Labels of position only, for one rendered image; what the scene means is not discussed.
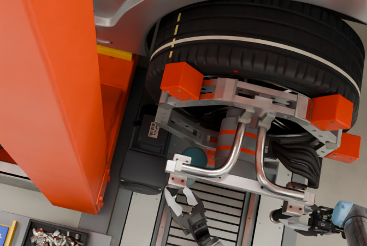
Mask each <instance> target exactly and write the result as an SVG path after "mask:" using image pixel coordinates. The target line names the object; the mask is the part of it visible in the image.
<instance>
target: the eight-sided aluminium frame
mask: <svg viewBox="0 0 367 246"><path fill-rule="evenodd" d="M200 92H214V93H207V94H200V96H199V99H198V100H185V101H179V100H177V99H176V98H174V97H173V96H171V95H170V94H168V93H167V92H165V91H163V90H162V92H161V96H160V99H159V103H158V109H157V113H156V118H155V124H156V125H158V126H159V127H160V128H163V129H165V130H167V131H169V132H170V133H172V134H174V135H176V136H178V137H179V138H181V139H183V140H185V141H187V142H188V143H190V145H192V146H196V147H199V148H201V149H209V150H212V151H216V147H217V143H213V142H209V141H210V138H212V139H216V140H218V136H219V132H216V131H212V130H209V129H206V128H203V127H201V126H199V125H198V124H196V123H194V122H192V121H191V120H189V119H188V118H186V117H184V116H183V115H181V114H179V113H178V112H176V111H174V110H173V109H172V108H174V107H189V106H208V105H228V106H235V107H239V108H242V109H248V110H252V111H255V112H259V113H264V114H268V115H272V116H275V117H280V118H284V119H288V120H291V121H293V122H296V123H298V124H299V125H301V126H302V127H303V128H304V129H306V130H307V131H308V132H309V133H311V134H312V135H313V136H314V137H312V138H311V139H309V140H308V141H280V143H303V144H307V145H310V146H311V147H313V148H314V149H315V151H316V152H317V155H318V157H324V156H325V155H327V154H329V153H330V152H332V151H334V150H337V149H338V148H339V147H340V144H341V136H342V130H330V131H321V130H319V129H318V128H316V127H314V126H313V125H311V124H310V123H311V117H312V110H313V103H314V101H313V100H311V99H309V98H307V97H304V96H302V95H300V94H296V95H295V94H291V93H287V92H283V91H278V90H275V89H271V88H266V87H262V86H258V85H254V84H251V83H246V82H242V81H239V80H238V79H229V78H222V77H218V78H217V79H211V80H203V83H202V88H201V91H200ZM238 93H242V94H247V95H251V96H255V95H256V96H259V97H264V98H268V99H272V100H273V101H275V102H278V103H283V104H287V105H289V108H287V107H283V106H278V105H274V104H270V103H266V102H263V101H259V100H254V99H250V98H245V97H241V96H238ZM171 120H172V121H174V122H175V123H177V124H179V125H181V126H183V127H184V128H186V129H188V130H189V131H191V132H192V134H191V133H189V132H188V131H186V130H184V129H182V128H181V127H179V126H177V125H176V124H174V123H172V122H171ZM268 146H269V141H267V142H265V151H264V161H279V160H278V158H277V159H276V160H273V159H269V158H267V153H266V150H268Z"/></svg>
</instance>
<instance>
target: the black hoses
mask: <svg viewBox="0 0 367 246"><path fill-rule="evenodd" d="M280 141H281V140H280V139H276V138H273V137H271V138H270V140H269V146H268V152H267V158H269V159H273V160H276V159H277V158H278V160H279V161H280V162H281V163H282V164H283V165H284V167H285V168H286V169H288V170H289V171H290V172H292V173H295V174H298V175H301V176H303V177H305V178H307V179H308V183H307V187H309V188H313V189H318V188H319V180H320V175H321V168H322V160H323V158H322V157H318V155H317V152H316V151H315V149H314V148H313V147H311V146H310V145H307V144H303V143H280ZM292 161H293V162H292ZM294 162H295V163H294ZM299 163H300V164H299ZM302 164H304V165H306V166H307V167H308V168H307V167H306V166H304V165H302Z"/></svg>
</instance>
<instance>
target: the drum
mask: <svg viewBox="0 0 367 246"><path fill-rule="evenodd" d="M242 110H243V109H242V108H233V109H229V110H228V111H227V114H226V118H224V119H223V120H222V122H221V127H220V133H219V136H218V142H217V147H216V151H215V157H214V161H215V167H214V169H215V168H218V167H220V166H222V165H223V164H224V163H225V161H226V160H227V158H228V156H229V153H230V150H231V148H232V144H233V141H234V138H235V133H236V129H237V126H238V124H236V123H235V122H236V119H237V117H238V115H240V116H241V112H242ZM257 131H258V129H252V128H249V127H246V132H245V136H244V140H243V143H242V146H241V150H240V153H239V156H238V159H237V161H236V163H235V165H234V166H233V168H232V169H231V170H230V171H229V172H228V173H227V174H229V175H234V176H238V177H242V178H247V179H251V180H254V181H255V180H256V170H255V151H256V139H257Z"/></svg>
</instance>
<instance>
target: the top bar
mask: <svg viewBox="0 0 367 246"><path fill-rule="evenodd" d="M175 164H176V161H171V160H167V162H166V165H165V169H164V172H167V173H172V174H175V175H179V176H184V177H188V178H193V179H197V180H200V181H205V182H209V183H213V184H218V185H222V186H225V187H230V188H234V189H239V190H243V191H248V192H251V193H255V194H259V195H264V196H268V197H273V198H276V199H280V200H285V201H289V202H294V203H298V204H301V205H306V206H313V205H314V204H315V195H314V194H309V200H308V202H306V203H304V202H300V201H296V200H294V199H293V198H290V197H285V196H281V195H277V194H274V193H272V192H270V191H268V190H267V189H265V188H264V187H263V186H262V185H261V184H260V182H259V181H254V180H251V179H247V178H242V177H238V176H234V175H229V174H226V175H224V176H222V177H217V178H206V177H201V176H196V175H192V174H189V173H185V174H182V173H178V172H174V169H175Z"/></svg>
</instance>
